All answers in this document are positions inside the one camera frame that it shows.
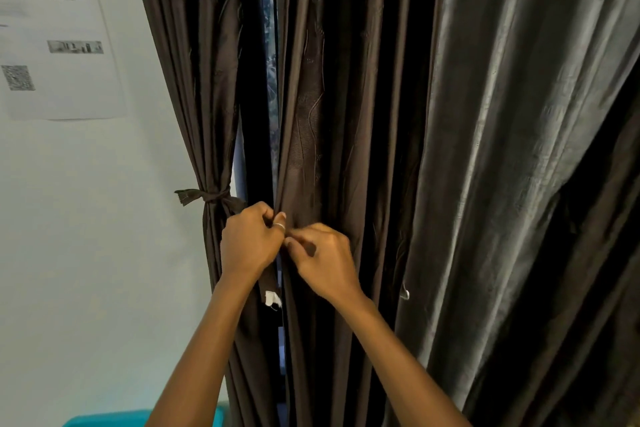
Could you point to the person's left hand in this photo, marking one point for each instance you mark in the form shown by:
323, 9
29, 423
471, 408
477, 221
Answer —
247, 246

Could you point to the person's right hand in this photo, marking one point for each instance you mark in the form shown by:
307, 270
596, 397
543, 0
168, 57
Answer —
327, 261

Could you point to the person's left thumb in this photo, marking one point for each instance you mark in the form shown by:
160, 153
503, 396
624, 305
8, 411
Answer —
281, 218

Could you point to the person's right thumb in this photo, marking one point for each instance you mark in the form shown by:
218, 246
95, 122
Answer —
295, 252

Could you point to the brown fabric strip white end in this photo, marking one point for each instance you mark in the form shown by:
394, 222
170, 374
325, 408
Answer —
271, 289

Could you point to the wide dark brown curtain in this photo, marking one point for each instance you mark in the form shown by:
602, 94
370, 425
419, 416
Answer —
475, 141

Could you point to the person's left forearm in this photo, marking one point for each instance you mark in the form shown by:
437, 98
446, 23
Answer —
205, 361

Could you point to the person's right forearm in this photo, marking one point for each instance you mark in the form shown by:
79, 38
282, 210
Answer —
395, 366

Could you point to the knotted brown curtain tieback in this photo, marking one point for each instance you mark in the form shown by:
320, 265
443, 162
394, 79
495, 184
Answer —
192, 196

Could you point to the small white curtain hook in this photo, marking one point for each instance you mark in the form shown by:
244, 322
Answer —
404, 292

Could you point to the window glass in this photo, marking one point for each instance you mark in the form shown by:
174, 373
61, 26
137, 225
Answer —
270, 66

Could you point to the tied dark brown curtain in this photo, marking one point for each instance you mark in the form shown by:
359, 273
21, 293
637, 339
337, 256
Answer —
200, 66

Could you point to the teal plastic container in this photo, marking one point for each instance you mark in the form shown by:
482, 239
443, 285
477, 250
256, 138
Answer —
115, 419

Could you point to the white printed paper sheet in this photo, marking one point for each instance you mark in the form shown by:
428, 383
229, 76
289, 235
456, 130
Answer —
55, 16

